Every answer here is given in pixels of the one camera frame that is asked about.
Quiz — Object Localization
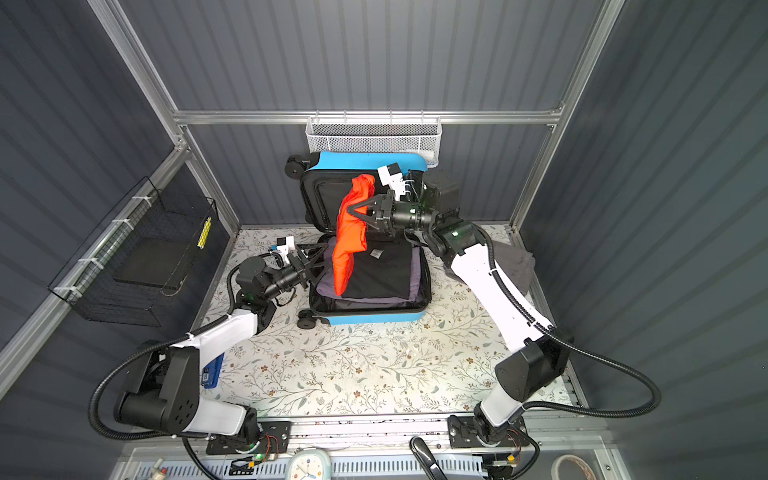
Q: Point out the blue flat object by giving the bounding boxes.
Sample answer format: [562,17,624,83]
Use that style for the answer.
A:
[200,353,225,390]

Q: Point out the red t-shirt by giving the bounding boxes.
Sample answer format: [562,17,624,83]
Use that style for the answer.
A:
[332,174,375,296]

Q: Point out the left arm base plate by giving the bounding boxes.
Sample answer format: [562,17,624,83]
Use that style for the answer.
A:
[205,421,292,456]

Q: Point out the black handle tool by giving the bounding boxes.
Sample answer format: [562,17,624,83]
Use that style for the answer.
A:
[409,436,445,480]

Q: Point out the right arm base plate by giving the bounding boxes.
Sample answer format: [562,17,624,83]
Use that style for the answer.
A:
[447,415,530,450]

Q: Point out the black wire wall basket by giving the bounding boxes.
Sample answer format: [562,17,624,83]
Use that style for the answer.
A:
[49,180,218,327]

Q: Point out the purple trousers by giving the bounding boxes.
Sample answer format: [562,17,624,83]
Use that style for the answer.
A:
[315,236,421,304]

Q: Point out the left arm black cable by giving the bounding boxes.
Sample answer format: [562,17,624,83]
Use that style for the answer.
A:
[88,251,289,480]

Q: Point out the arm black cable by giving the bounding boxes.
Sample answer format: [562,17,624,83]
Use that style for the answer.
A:
[473,224,662,419]
[88,251,289,480]

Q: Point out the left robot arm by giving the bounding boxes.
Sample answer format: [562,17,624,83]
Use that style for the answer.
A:
[113,239,327,443]

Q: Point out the black t-shirt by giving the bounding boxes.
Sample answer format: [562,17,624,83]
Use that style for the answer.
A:
[339,241,417,302]

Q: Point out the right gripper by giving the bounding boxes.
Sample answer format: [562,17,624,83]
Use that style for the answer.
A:
[349,194,435,238]

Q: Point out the yellow marker in basket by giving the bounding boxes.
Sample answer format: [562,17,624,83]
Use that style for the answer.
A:
[196,216,212,250]

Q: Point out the blue hardshell suitcase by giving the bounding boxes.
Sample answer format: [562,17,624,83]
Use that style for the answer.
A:
[285,152,432,328]

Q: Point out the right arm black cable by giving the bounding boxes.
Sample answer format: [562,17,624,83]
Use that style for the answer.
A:
[473,224,662,419]

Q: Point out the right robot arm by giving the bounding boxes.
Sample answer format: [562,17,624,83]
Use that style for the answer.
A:
[334,174,569,444]

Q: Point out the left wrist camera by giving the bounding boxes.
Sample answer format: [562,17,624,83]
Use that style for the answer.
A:
[274,235,296,255]

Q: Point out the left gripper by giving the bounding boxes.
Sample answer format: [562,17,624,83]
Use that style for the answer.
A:
[261,243,327,305]

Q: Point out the white wire mesh basket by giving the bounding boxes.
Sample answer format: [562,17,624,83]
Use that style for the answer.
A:
[305,117,443,168]

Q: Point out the white tape roll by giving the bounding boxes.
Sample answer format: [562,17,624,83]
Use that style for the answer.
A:
[550,454,598,480]

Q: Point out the small white clock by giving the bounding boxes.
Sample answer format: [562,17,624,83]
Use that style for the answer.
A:
[284,448,333,480]

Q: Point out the grey folded towel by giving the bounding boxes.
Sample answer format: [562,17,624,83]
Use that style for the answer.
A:
[493,241,535,295]

